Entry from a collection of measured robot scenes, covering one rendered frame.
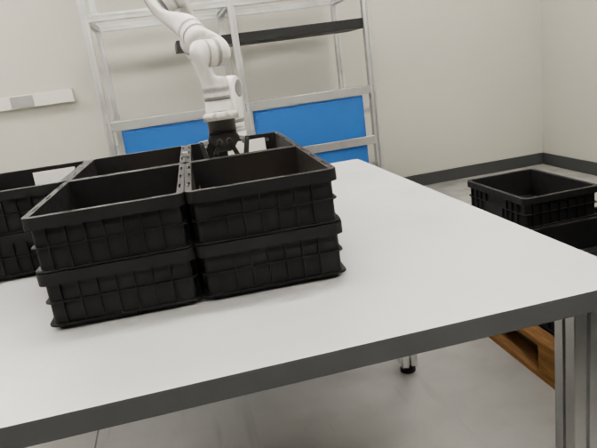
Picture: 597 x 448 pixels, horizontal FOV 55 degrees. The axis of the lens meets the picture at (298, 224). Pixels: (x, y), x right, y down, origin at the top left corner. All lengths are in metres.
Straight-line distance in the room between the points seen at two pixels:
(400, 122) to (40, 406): 4.19
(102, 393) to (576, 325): 0.83
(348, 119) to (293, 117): 0.36
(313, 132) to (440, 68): 1.60
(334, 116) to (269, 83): 0.93
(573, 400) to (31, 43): 4.05
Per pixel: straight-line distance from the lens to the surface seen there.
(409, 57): 4.87
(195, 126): 3.61
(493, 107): 5.22
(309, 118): 3.71
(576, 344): 1.20
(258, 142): 1.89
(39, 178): 1.95
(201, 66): 1.54
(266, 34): 3.68
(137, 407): 0.92
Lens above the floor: 1.14
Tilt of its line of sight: 16 degrees down
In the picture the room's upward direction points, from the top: 8 degrees counter-clockwise
